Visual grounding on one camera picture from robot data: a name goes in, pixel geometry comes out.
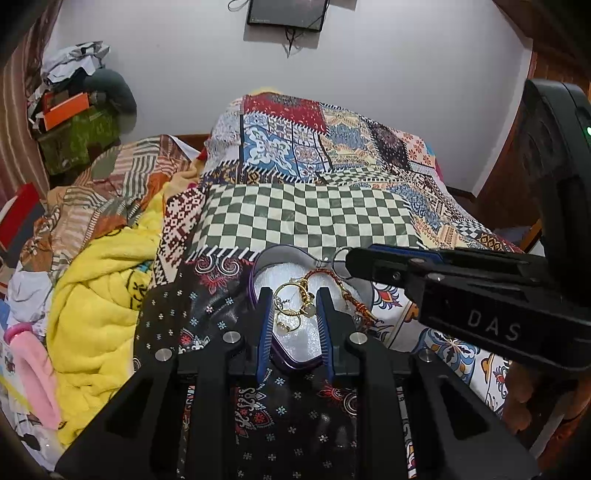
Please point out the patchwork printed blanket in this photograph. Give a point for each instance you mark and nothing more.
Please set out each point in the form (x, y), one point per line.
(300, 217)

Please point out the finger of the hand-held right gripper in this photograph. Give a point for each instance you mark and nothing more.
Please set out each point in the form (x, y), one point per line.
(401, 249)
(374, 266)

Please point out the red box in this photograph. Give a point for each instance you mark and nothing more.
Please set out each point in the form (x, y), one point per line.
(21, 217)

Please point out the small black wall monitor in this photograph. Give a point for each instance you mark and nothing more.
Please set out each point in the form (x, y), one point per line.
(286, 14)

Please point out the dark grey cushion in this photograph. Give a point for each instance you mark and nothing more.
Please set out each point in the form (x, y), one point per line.
(115, 94)

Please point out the yellow fleece blanket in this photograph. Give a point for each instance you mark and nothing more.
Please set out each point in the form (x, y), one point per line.
(101, 332)

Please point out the gold hoop earring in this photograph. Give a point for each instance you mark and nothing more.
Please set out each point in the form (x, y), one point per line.
(288, 297)

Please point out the white crumpled cloth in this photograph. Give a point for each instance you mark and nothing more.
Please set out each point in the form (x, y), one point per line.
(27, 295)

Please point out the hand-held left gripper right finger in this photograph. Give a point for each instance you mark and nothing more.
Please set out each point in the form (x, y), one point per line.
(325, 323)

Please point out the person's right hand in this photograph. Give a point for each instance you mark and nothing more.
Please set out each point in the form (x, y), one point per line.
(519, 397)

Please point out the pink plush item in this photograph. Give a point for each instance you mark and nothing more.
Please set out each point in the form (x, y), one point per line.
(37, 374)

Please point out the purple heart-shaped tin box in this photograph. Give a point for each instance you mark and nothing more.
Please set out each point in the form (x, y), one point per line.
(295, 350)

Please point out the wooden door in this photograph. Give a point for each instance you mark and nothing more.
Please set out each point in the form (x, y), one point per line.
(554, 69)

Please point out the striped orange quilt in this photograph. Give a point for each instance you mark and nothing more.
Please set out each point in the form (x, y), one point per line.
(106, 194)

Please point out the pile of clothes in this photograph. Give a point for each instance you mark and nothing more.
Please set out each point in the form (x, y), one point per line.
(69, 64)

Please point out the orange box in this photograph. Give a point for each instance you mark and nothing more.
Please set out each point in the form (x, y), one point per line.
(64, 110)

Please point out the striped brown curtain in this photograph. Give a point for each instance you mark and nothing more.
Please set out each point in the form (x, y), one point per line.
(18, 115)

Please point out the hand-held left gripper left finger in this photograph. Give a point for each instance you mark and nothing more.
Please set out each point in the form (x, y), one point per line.
(265, 323)

